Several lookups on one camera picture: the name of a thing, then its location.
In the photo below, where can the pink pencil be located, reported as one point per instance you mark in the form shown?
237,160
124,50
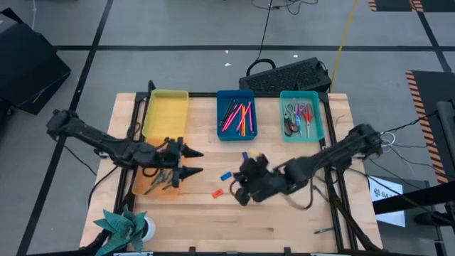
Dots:
251,119
232,117
244,116

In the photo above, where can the green artificial plant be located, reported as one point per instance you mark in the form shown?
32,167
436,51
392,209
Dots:
122,227

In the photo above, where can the blue plastic bin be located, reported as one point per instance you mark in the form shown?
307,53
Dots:
220,96

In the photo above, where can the dark blue eraser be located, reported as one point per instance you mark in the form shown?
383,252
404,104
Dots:
245,155

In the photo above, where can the white plant pot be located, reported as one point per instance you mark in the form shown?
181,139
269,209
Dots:
152,229

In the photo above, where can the teal plastic bin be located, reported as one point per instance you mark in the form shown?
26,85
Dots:
317,106

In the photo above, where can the orange eraser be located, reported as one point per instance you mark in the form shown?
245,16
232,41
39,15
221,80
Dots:
217,193

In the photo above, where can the black floor case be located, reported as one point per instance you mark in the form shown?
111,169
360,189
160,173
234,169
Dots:
28,64

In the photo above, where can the black equipment stand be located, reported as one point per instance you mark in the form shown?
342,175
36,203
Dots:
446,121

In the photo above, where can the orange plastic bin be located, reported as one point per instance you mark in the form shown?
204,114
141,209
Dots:
170,193

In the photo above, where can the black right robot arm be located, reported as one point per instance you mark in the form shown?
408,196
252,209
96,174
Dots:
337,153

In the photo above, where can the black pens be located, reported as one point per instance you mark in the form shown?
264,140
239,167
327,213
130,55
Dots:
153,185

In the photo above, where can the dark green pencil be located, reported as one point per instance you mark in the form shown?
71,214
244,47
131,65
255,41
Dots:
227,112

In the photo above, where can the white paper sign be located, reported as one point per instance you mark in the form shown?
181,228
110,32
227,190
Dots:
382,188

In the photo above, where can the orange pencil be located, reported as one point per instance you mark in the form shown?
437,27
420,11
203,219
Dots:
242,122

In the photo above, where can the dark green crayon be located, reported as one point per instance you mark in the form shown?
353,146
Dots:
167,186
323,230
161,177
321,193

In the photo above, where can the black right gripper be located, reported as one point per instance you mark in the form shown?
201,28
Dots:
259,181

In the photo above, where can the yellow plastic bin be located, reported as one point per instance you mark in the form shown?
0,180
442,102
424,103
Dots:
165,113

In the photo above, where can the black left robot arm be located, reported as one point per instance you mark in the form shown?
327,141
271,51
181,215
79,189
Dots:
92,137

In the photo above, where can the striped-edge black floor mat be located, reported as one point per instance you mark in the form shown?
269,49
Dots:
433,89
391,4

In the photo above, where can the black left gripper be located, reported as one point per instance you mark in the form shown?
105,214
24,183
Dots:
156,156

